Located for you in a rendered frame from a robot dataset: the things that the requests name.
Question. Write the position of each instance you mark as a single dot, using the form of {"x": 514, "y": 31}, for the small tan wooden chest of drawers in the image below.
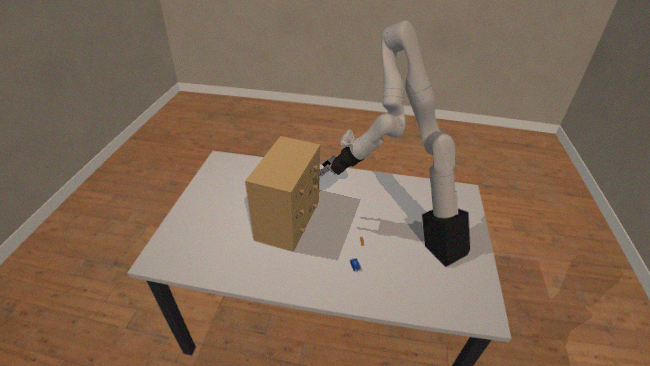
{"x": 269, "y": 191}

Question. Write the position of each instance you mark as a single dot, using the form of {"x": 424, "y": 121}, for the brown wooden drawer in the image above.
{"x": 299, "y": 190}
{"x": 312, "y": 205}
{"x": 300, "y": 210}
{"x": 301, "y": 227}
{"x": 313, "y": 166}
{"x": 312, "y": 187}

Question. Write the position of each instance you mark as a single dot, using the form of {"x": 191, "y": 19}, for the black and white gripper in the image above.
{"x": 352, "y": 154}

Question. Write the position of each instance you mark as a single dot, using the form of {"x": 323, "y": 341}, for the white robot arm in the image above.
{"x": 395, "y": 38}

